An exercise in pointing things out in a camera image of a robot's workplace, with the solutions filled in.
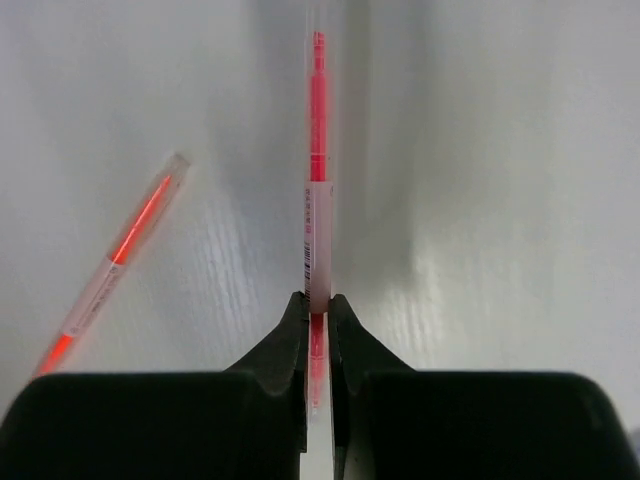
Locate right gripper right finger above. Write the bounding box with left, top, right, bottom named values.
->
left=329, top=295, right=639, bottom=479

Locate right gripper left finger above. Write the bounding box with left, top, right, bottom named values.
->
left=1, top=292, right=309, bottom=479

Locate orange clear pen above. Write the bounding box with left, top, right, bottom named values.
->
left=34, top=154, right=190, bottom=377

